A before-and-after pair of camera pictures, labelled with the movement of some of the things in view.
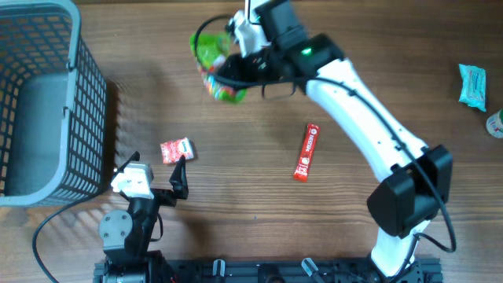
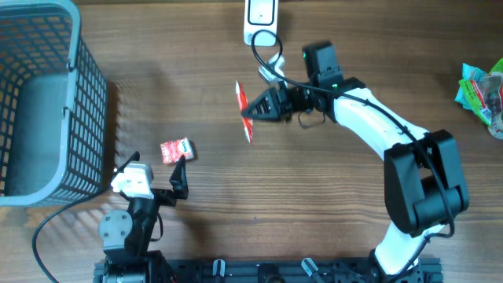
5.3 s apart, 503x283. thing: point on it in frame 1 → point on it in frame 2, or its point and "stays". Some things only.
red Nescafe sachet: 307,152 → 243,102
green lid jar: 494,124 stays
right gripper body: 259,66 → 293,98
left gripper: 178,181 stays
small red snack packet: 172,151 stays
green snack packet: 207,49 → 485,94
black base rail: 424,270 stays
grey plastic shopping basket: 53,121 stays
